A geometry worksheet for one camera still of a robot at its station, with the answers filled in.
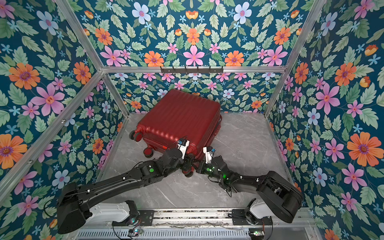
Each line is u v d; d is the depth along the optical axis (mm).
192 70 919
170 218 747
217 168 630
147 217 737
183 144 643
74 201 401
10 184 491
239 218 715
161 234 766
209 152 752
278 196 435
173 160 554
